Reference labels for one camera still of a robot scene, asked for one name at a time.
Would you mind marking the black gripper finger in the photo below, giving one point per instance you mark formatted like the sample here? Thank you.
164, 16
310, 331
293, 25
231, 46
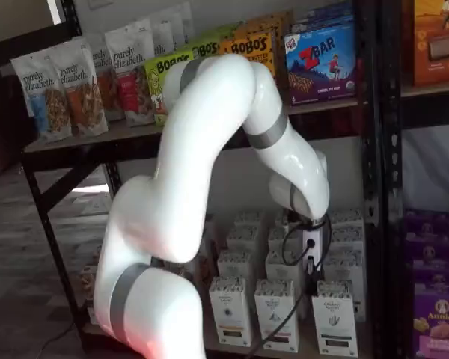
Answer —
319, 271
310, 267

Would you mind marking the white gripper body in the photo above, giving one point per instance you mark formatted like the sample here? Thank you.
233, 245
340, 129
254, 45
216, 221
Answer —
317, 239

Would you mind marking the white pasta box green strip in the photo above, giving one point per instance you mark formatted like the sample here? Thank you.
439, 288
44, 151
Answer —
335, 318

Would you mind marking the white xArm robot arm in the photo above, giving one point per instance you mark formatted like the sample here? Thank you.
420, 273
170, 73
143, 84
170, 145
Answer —
194, 149

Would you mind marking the white pasta box pink strip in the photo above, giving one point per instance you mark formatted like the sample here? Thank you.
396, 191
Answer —
273, 318

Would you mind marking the white pasta box orange strip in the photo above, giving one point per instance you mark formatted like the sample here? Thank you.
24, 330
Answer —
230, 310

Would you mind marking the dark brown snack box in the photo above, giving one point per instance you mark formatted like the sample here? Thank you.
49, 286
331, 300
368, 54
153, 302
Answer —
207, 261

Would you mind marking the purple Annie's box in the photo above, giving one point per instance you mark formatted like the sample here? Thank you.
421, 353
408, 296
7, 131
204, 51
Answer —
434, 271
426, 232
437, 329

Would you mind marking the blue Z Bar box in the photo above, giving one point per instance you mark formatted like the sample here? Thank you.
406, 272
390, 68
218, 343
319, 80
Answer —
322, 67
329, 9
322, 23

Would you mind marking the orange Bobo's peanut butter box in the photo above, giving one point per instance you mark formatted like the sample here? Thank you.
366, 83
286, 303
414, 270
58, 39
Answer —
247, 46
258, 30
277, 16

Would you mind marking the large orange snack box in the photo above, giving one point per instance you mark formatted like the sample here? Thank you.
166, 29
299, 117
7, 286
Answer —
437, 56

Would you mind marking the green Bobo's apple pie box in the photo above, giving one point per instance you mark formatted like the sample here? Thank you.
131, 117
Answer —
206, 48
220, 33
153, 86

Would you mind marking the brown cereal picture box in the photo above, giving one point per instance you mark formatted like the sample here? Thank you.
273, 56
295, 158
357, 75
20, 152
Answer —
87, 280

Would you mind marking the black metal shelf rack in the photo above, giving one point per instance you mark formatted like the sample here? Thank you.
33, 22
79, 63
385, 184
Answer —
78, 155

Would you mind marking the black metal rack with purple boxes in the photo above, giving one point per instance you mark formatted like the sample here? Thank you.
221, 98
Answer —
391, 187

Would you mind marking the red Purely Elizabeth granola bag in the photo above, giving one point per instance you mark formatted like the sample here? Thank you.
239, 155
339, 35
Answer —
134, 93

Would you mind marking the white Purely Elizabeth granola bag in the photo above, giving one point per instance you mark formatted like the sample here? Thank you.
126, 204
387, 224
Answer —
162, 33
183, 22

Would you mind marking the orange Purely Elizabeth granola bag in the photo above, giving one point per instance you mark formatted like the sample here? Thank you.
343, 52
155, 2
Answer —
110, 89
82, 104

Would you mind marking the blue Purely Elizabeth granola bag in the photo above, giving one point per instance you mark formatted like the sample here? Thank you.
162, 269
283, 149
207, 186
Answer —
41, 112

